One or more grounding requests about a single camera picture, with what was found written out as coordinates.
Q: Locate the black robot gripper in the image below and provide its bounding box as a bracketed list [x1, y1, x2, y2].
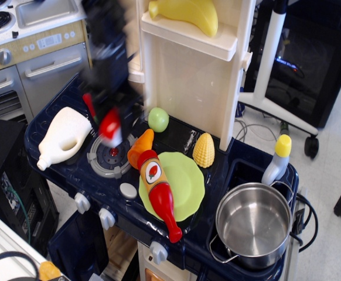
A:
[81, 40, 142, 138]

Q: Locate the red and white toy sushi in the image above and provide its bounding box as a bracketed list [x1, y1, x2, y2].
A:
[99, 108, 122, 148]

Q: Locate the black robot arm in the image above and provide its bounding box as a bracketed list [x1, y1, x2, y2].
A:
[81, 1, 142, 146]

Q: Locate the stainless steel pot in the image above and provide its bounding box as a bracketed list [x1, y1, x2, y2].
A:
[213, 183, 292, 270]

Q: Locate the red toy chili pepper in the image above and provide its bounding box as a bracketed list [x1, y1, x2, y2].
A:
[82, 92, 100, 125]

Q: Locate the green toy apple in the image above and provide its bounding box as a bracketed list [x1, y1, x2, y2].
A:
[148, 107, 169, 133]

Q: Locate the orange toy carrot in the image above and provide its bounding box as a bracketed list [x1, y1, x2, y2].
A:
[127, 129, 154, 170]

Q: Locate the white toy jug bottle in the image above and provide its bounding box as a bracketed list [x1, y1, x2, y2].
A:
[37, 107, 92, 171]

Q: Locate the grey toy stove burner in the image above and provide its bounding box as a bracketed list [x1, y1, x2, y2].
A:
[87, 134, 137, 179]

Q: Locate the grey round button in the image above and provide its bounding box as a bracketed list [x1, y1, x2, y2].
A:
[120, 183, 138, 200]

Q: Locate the cream toy kitchen shelf tower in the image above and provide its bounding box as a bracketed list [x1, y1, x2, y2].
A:
[122, 1, 255, 151]

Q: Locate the red toy ketchup bottle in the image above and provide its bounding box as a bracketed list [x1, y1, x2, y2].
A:
[137, 150, 183, 244]

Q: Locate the yellow toy corn cob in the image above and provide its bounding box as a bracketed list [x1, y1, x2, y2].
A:
[193, 132, 215, 168]

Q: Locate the grey left stove knob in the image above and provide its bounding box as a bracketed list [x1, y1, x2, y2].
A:
[74, 193, 91, 214]

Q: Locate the grey stove knob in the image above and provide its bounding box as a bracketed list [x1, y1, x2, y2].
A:
[74, 193, 91, 214]
[98, 208, 117, 231]
[149, 241, 168, 265]

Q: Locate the wooden grey toy kitchen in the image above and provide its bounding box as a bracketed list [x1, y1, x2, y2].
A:
[0, 1, 92, 122]

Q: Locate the light green toy plate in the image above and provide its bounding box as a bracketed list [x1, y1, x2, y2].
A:
[138, 150, 205, 222]

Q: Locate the dark blue toy kitchen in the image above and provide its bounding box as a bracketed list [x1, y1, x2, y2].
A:
[24, 71, 300, 281]

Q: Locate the grey middle stove knob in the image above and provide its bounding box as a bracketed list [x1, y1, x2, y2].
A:
[98, 208, 117, 231]

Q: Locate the yellow toy banana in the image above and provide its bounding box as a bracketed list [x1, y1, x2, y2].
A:
[148, 0, 219, 37]

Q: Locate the black computer case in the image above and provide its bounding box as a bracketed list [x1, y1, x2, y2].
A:
[0, 120, 59, 256]

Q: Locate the white rolling stand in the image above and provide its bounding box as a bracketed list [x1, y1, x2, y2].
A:
[238, 1, 319, 159]

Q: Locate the grey right stove knob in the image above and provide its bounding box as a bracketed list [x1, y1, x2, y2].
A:
[149, 241, 168, 265]

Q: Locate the grey bottle with yellow cap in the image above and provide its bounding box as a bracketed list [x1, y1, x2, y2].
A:
[261, 134, 292, 185]

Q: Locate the yellow object at bottom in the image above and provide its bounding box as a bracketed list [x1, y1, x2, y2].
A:
[39, 261, 62, 281]

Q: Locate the black braided cable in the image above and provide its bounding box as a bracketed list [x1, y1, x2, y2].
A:
[0, 251, 40, 281]

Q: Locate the black cable on right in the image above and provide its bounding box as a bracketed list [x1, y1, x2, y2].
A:
[289, 193, 319, 252]

